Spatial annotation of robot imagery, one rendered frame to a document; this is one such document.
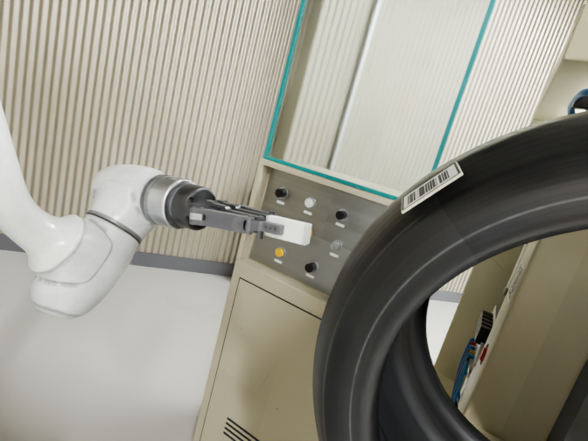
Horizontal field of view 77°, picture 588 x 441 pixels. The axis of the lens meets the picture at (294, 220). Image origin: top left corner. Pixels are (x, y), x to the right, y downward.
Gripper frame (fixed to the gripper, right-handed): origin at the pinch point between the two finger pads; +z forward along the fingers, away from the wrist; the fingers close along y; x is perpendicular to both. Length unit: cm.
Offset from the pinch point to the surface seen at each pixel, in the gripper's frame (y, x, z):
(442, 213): -12.0, -7.3, 21.6
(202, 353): 112, 112, -108
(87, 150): 123, 5, -244
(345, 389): -12.6, 11.9, 15.9
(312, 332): 57, 44, -17
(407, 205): -11.8, -7.5, 18.5
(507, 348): 27.5, 18.0, 32.4
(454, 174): -11.9, -10.8, 21.9
